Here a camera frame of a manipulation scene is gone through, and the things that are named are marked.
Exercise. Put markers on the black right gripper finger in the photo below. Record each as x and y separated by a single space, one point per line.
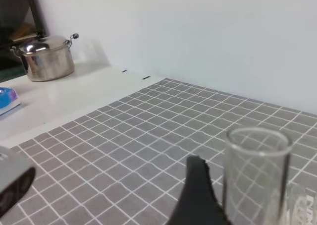
197 204

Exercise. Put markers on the clear glass test tube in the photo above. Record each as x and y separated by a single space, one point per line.
256 165

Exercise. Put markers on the grey checked tablecloth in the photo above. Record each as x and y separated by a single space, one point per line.
124 163

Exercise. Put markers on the stainless steel pot with lid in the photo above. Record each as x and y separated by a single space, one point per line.
46 58

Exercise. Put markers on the blue and white sponge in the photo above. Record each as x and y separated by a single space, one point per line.
9 102

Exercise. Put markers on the dark metal shelf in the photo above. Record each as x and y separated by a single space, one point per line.
19 20

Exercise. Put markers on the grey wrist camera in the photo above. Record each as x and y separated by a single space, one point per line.
17 174

